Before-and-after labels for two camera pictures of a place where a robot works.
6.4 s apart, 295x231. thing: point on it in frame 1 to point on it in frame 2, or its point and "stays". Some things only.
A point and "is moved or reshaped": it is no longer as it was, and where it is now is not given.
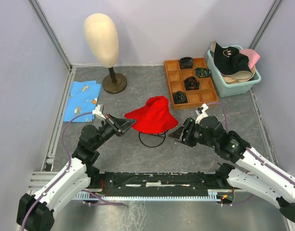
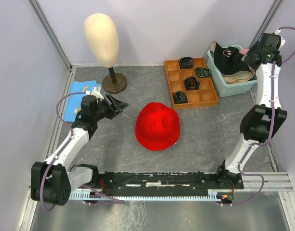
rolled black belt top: (186, 62) stays
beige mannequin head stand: (101, 36) stays
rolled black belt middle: (191, 83) stays
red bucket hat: (155, 116) is moved or reshaped
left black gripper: (119, 125) to (116, 108)
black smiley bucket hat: (228, 60) stays
